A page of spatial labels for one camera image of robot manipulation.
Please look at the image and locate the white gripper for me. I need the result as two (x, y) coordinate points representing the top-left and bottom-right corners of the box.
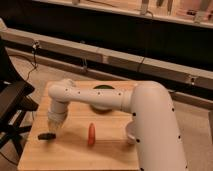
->
(48, 111), (68, 131)

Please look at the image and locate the orange carrot toy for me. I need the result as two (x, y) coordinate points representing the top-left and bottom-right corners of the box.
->
(88, 123), (96, 146)

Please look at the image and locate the black office chair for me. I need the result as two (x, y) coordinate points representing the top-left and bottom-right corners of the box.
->
(0, 37), (38, 156)

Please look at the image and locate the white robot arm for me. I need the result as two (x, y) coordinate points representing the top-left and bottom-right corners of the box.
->
(48, 79), (188, 171)

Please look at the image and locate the black hanging cable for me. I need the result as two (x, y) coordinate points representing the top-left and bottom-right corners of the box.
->
(25, 42), (40, 81)

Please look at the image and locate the green bowl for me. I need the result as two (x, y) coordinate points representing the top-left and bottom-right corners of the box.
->
(90, 85), (115, 113)

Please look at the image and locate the white paper cup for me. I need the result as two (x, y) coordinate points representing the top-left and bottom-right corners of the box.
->
(125, 122), (136, 145)

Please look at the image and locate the black eraser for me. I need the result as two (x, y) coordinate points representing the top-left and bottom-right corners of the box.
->
(38, 133), (56, 140)

